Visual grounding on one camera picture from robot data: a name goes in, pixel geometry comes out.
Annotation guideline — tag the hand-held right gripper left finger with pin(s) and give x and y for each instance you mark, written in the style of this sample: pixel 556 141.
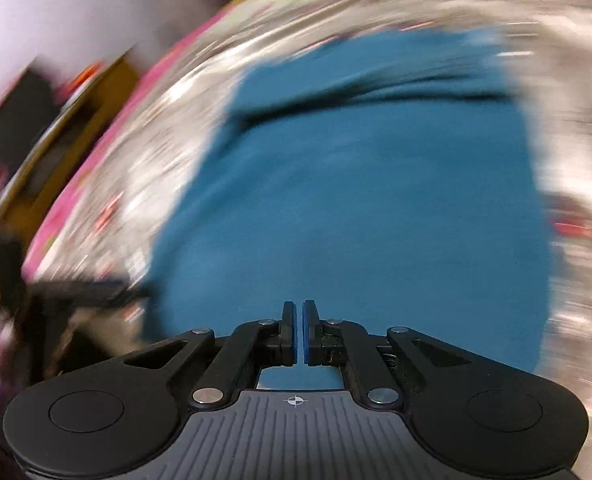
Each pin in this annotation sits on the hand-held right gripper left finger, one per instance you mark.
pixel 291 340

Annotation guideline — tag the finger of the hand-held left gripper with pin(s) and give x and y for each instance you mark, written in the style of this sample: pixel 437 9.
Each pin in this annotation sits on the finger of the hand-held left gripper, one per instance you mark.
pixel 95 292

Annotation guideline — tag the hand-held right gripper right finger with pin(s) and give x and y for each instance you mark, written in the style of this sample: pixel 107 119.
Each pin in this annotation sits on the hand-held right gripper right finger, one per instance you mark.
pixel 307 340

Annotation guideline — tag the blue knitted sweater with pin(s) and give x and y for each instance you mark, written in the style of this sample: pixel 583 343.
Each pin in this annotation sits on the blue knitted sweater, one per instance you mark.
pixel 351 210

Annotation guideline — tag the pink floral bed sheet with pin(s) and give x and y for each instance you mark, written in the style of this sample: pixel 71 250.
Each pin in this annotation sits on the pink floral bed sheet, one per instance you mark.
pixel 50 235

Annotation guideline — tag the black monitor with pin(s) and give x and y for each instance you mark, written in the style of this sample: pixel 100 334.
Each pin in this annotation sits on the black monitor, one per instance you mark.
pixel 20 120

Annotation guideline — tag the floral satin bedspread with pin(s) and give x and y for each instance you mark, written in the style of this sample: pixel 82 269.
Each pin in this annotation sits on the floral satin bedspread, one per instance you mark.
pixel 576 85

